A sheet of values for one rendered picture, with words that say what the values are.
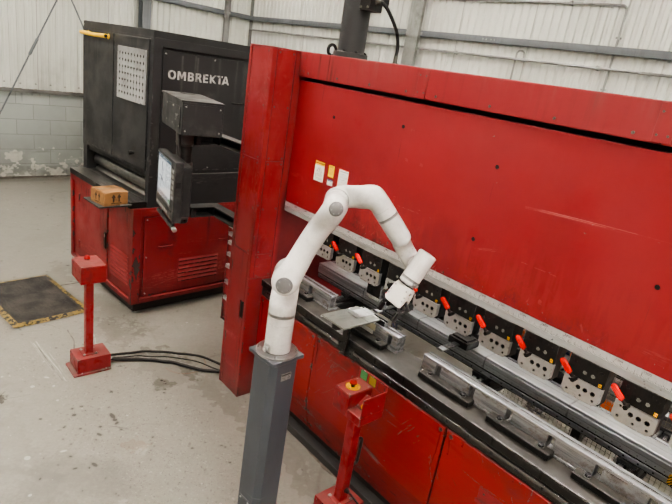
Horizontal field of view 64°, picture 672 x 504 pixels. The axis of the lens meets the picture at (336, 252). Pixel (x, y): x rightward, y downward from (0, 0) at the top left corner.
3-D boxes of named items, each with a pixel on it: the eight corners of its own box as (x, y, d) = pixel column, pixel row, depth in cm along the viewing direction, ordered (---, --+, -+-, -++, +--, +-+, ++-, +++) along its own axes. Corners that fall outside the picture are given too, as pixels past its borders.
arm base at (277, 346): (273, 366, 232) (278, 327, 226) (247, 346, 244) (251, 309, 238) (306, 354, 245) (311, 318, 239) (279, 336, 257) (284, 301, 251)
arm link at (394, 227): (372, 217, 235) (407, 273, 243) (380, 223, 219) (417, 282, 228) (389, 206, 235) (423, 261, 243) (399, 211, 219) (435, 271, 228)
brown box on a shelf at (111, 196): (83, 198, 424) (83, 182, 420) (115, 196, 443) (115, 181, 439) (99, 208, 405) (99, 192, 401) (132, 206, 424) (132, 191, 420)
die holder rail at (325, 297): (281, 279, 357) (283, 266, 354) (288, 278, 361) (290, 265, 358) (329, 310, 322) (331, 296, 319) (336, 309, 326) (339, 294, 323)
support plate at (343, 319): (321, 315, 288) (321, 314, 288) (357, 307, 305) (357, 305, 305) (343, 330, 275) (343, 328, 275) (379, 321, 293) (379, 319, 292)
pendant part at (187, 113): (155, 219, 364) (161, 89, 337) (192, 219, 377) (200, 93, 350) (173, 244, 324) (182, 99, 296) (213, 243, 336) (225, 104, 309)
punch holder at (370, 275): (357, 277, 298) (362, 249, 293) (368, 275, 303) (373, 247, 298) (376, 287, 288) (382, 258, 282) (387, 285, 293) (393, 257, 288)
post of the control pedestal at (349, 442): (333, 496, 285) (349, 410, 268) (340, 492, 289) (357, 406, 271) (339, 503, 281) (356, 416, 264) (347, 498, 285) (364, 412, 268)
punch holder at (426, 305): (411, 306, 270) (417, 276, 265) (422, 304, 276) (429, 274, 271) (434, 319, 260) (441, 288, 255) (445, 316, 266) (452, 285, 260)
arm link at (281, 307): (266, 317, 233) (272, 266, 225) (271, 300, 250) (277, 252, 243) (294, 321, 233) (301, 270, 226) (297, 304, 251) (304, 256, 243)
